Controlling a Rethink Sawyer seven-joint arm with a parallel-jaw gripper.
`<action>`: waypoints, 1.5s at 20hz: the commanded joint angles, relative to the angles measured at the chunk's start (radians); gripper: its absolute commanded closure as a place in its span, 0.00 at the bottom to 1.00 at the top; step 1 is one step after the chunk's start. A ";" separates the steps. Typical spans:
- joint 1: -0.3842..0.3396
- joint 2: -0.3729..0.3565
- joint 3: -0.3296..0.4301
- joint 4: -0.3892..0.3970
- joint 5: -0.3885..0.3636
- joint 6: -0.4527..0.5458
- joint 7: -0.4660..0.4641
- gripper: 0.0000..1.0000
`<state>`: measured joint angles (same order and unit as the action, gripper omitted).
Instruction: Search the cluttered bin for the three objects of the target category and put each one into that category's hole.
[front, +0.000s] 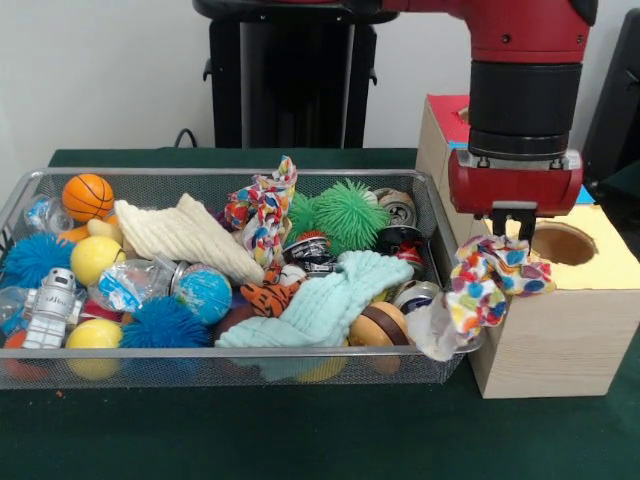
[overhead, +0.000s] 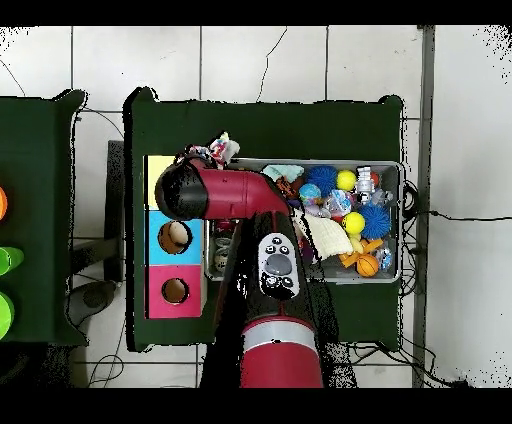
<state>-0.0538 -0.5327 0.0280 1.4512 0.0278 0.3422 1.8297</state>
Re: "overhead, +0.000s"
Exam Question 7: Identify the long black floor cable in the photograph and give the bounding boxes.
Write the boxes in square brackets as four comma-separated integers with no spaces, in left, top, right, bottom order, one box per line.
[415,209,512,222]

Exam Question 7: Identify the white toy robot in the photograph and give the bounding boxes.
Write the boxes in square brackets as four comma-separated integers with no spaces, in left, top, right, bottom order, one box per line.
[353,165,379,205]

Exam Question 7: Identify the orange toy basketball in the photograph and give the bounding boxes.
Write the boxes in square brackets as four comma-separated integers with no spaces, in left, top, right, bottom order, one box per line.
[355,253,380,278]

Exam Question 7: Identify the blue globe ball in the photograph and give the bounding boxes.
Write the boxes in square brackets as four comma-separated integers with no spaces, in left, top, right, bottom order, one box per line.
[298,182,322,205]

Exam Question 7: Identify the clear mesh bin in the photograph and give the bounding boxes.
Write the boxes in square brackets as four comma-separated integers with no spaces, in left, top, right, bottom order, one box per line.
[203,158,403,284]

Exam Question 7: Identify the grey rounded object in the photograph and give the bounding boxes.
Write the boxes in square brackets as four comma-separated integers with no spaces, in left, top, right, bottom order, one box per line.
[65,279,118,326]

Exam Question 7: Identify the wooden box with three holes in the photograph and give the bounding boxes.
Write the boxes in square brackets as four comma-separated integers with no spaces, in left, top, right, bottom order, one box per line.
[143,154,208,320]

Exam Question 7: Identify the yellow foam ball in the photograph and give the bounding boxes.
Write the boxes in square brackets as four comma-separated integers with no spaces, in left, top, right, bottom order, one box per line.
[335,169,358,192]
[341,211,366,236]

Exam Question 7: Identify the blue spiky rubber ball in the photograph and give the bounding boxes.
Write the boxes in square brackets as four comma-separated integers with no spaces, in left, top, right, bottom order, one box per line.
[356,203,392,240]
[305,165,338,198]

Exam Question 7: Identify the dark green side table cloth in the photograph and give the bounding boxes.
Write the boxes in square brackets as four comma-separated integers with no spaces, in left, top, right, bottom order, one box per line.
[0,89,88,347]

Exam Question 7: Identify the green plastic cup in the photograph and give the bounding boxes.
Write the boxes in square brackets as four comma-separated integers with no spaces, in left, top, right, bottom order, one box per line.
[0,246,25,277]

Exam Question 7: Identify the mint green cloth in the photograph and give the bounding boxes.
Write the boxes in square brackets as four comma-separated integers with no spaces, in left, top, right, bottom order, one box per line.
[261,164,305,183]

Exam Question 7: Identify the cream ribbed cloth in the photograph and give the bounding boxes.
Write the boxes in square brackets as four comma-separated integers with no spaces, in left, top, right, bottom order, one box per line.
[293,211,355,262]

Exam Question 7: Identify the green round plastic object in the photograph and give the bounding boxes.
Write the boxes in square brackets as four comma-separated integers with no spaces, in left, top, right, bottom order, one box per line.
[0,291,16,341]

